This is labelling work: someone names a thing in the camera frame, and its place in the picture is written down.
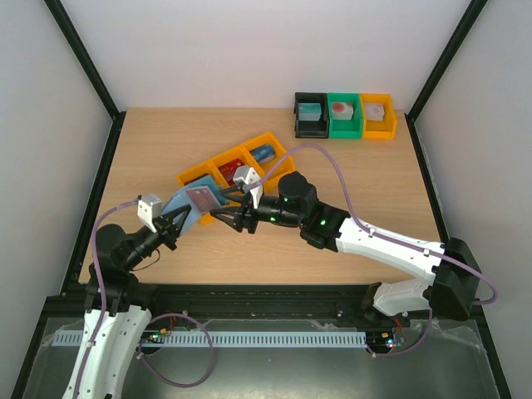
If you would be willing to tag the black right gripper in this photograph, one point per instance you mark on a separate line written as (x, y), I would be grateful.
(245, 216)

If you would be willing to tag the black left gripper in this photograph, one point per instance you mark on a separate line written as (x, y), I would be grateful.
(166, 224)

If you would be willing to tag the blue card holder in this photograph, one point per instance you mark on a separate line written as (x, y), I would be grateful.
(181, 198)

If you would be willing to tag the blue credit card stack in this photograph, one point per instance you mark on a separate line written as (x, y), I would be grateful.
(263, 154)

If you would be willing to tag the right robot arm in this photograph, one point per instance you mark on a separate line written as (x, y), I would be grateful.
(444, 277)

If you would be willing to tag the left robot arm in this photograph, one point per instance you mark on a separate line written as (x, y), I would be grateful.
(109, 338)

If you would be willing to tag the red credit card stack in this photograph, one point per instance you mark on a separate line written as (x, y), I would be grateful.
(228, 169)

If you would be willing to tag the yellow bin with red cards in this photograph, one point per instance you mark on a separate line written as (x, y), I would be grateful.
(236, 152)

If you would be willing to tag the yellow bin with blue cards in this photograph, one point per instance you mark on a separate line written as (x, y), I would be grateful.
(286, 167)

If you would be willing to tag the teal card deck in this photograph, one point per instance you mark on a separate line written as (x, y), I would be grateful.
(309, 111)

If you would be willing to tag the grey card deck in green bin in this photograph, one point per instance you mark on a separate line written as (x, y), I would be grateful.
(342, 110)

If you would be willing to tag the black storage bin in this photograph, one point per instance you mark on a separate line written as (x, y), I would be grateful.
(311, 129)

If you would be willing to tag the green storage bin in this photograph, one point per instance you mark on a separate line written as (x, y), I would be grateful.
(352, 129)

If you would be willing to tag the grey deck in orange bin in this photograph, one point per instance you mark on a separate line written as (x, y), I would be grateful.
(374, 111)

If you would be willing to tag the orange storage bin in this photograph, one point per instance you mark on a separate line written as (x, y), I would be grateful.
(384, 130)

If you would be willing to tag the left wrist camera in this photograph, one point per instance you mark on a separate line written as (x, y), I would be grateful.
(149, 207)

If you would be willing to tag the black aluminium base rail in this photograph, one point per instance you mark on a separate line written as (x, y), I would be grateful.
(343, 305)

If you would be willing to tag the light blue cable duct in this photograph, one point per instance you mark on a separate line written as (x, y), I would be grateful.
(263, 339)

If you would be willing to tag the black frame post left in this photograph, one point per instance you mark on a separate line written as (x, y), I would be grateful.
(74, 41)

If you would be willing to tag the black frame post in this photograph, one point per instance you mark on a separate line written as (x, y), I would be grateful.
(74, 41)
(458, 36)

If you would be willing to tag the black frame post right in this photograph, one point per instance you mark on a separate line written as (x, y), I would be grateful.
(458, 36)

